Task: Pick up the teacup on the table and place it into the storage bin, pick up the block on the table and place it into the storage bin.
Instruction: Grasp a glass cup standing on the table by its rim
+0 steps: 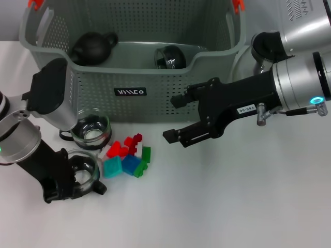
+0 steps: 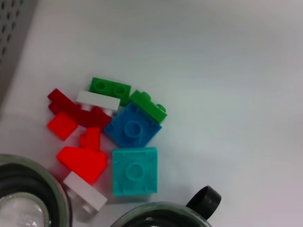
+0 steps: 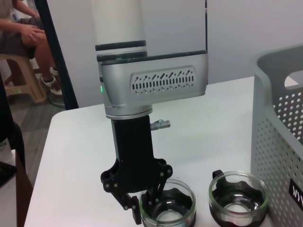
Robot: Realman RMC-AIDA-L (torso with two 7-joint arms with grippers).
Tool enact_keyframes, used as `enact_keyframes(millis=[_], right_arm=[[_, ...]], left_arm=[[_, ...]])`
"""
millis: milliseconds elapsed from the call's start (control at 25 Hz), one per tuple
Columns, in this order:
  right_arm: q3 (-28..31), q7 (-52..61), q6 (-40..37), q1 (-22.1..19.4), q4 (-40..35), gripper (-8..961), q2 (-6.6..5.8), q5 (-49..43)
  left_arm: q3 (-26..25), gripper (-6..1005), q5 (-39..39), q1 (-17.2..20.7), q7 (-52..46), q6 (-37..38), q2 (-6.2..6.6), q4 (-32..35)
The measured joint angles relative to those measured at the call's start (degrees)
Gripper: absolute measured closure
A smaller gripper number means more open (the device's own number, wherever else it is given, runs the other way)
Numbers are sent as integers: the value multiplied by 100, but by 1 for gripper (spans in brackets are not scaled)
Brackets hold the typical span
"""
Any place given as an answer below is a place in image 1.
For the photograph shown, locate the glass carafe with black lid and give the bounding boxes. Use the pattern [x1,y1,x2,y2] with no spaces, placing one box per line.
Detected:
[230,30,295,85]

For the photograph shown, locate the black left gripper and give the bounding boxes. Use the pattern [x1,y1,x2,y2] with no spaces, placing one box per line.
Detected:
[19,141,90,205]

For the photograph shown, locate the green toy block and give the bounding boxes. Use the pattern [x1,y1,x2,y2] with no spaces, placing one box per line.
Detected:
[141,146,152,164]
[133,160,149,178]

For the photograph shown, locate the blue toy block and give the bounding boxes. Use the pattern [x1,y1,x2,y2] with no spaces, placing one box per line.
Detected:
[121,154,142,176]

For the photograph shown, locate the coral red toy block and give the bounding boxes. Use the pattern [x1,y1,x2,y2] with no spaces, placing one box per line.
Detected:
[106,141,130,158]

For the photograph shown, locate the grey perforated storage basket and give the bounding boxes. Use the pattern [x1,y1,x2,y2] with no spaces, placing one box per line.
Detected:
[19,0,246,124]

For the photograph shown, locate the teal toy block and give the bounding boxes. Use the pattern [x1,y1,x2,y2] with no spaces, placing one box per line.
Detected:
[103,157,123,178]

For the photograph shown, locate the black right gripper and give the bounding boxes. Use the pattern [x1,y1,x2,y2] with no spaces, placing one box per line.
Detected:
[162,71,281,148]

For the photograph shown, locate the black teapot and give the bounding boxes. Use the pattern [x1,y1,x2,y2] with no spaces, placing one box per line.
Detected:
[70,30,119,66]

